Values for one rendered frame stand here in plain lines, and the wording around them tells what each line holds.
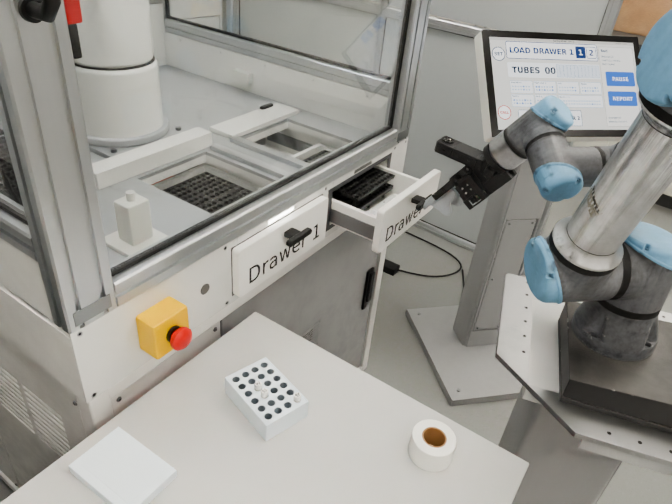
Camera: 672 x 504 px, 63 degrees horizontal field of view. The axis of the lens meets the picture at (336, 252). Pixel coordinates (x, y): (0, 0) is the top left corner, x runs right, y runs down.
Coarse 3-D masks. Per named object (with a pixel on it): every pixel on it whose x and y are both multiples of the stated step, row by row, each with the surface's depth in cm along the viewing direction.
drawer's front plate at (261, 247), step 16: (304, 208) 116; (320, 208) 120; (288, 224) 111; (304, 224) 117; (320, 224) 123; (256, 240) 104; (272, 240) 108; (304, 240) 119; (320, 240) 126; (240, 256) 101; (256, 256) 106; (272, 256) 111; (240, 272) 103; (256, 272) 108; (272, 272) 113; (240, 288) 105
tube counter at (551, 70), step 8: (544, 64) 157; (552, 64) 158; (560, 64) 158; (568, 64) 159; (576, 64) 160; (584, 64) 160; (544, 72) 157; (552, 72) 158; (560, 72) 158; (568, 72) 159; (576, 72) 159; (584, 72) 160; (592, 72) 161
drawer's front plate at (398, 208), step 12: (420, 180) 132; (432, 180) 135; (408, 192) 126; (420, 192) 132; (432, 192) 139; (396, 204) 122; (408, 204) 128; (384, 216) 118; (396, 216) 124; (408, 216) 131; (420, 216) 138; (384, 228) 121; (396, 228) 127; (408, 228) 134; (384, 240) 124
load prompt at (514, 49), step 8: (512, 48) 155; (520, 48) 156; (528, 48) 157; (536, 48) 157; (544, 48) 158; (552, 48) 158; (560, 48) 159; (568, 48) 160; (576, 48) 160; (584, 48) 161; (592, 48) 161; (512, 56) 155; (520, 56) 156; (528, 56) 156; (536, 56) 157; (544, 56) 158; (552, 56) 158; (560, 56) 159; (568, 56) 159; (576, 56) 160; (584, 56) 161; (592, 56) 161
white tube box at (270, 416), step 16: (256, 368) 95; (272, 368) 95; (240, 384) 92; (272, 384) 92; (288, 384) 92; (240, 400) 90; (256, 400) 90; (272, 400) 89; (288, 400) 90; (304, 400) 90; (256, 416) 87; (272, 416) 87; (288, 416) 88; (304, 416) 91; (272, 432) 87
